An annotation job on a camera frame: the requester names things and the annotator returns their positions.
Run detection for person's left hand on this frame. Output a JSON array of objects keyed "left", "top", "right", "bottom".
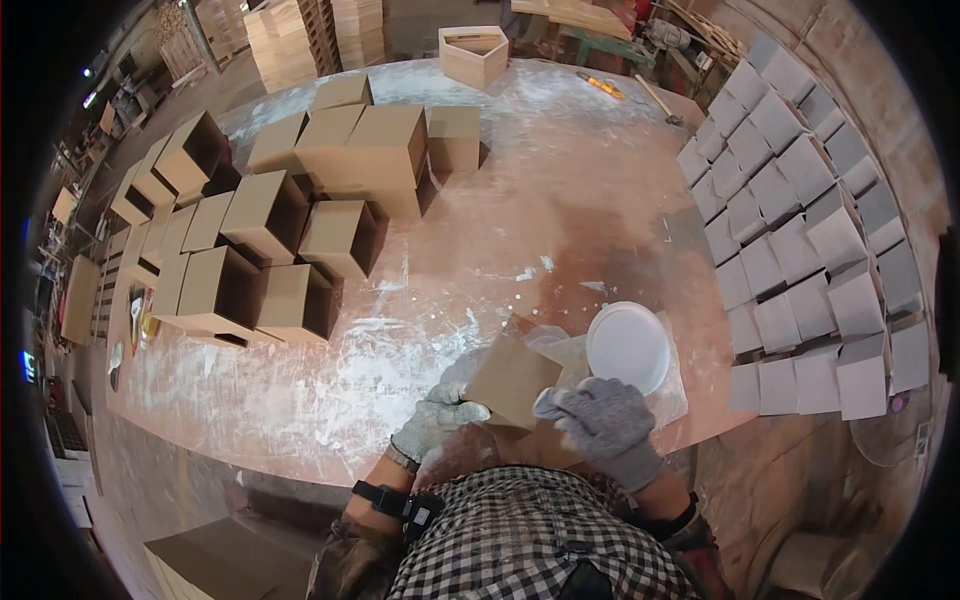
[{"left": 389, "top": 381, "right": 493, "bottom": 467}]

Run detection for person's right hand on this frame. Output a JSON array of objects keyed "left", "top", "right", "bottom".
[{"left": 531, "top": 377, "right": 669, "bottom": 494}]

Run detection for white plastic tub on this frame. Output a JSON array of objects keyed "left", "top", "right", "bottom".
[{"left": 585, "top": 300, "right": 673, "bottom": 398}]

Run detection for person's body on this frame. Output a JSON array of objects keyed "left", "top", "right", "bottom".
[{"left": 306, "top": 465, "right": 738, "bottom": 600}]

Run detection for black wrist band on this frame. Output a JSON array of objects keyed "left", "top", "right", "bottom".
[
  {"left": 351, "top": 480, "right": 445, "bottom": 543},
  {"left": 637, "top": 491, "right": 701, "bottom": 543}
]

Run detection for group of grey painted boxes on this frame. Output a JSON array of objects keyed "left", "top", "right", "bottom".
[{"left": 675, "top": 33, "right": 932, "bottom": 422}]

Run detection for group of open wooden boxes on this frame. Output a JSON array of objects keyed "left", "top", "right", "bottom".
[{"left": 109, "top": 72, "right": 493, "bottom": 351}]

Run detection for yellow hand tool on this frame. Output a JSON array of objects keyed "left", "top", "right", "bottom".
[{"left": 575, "top": 70, "right": 626, "bottom": 102}]

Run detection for grey floor fan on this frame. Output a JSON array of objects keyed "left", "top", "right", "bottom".
[{"left": 849, "top": 388, "right": 936, "bottom": 471}]

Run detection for pentagon wooden box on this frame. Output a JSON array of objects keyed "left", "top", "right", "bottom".
[{"left": 438, "top": 25, "right": 512, "bottom": 92}]

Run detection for pile of brown flat boards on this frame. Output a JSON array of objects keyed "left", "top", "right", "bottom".
[{"left": 141, "top": 516, "right": 319, "bottom": 600}]

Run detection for green machine with planks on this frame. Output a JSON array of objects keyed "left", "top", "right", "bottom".
[{"left": 510, "top": 0, "right": 660, "bottom": 77}]

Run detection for yellow bottles and tools heap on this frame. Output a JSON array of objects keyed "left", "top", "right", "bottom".
[{"left": 107, "top": 283, "right": 163, "bottom": 393}]

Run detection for stacks of wooden boards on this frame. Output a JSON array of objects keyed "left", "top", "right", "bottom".
[{"left": 193, "top": 0, "right": 388, "bottom": 96}]

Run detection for leaning wooden panel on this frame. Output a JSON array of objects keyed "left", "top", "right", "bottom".
[{"left": 59, "top": 254, "right": 103, "bottom": 347}]

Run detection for white plastic crate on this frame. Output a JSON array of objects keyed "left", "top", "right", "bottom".
[{"left": 43, "top": 403, "right": 96, "bottom": 529}]

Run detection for wooden handle hammer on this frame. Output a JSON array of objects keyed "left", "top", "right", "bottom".
[{"left": 633, "top": 72, "right": 684, "bottom": 128}]

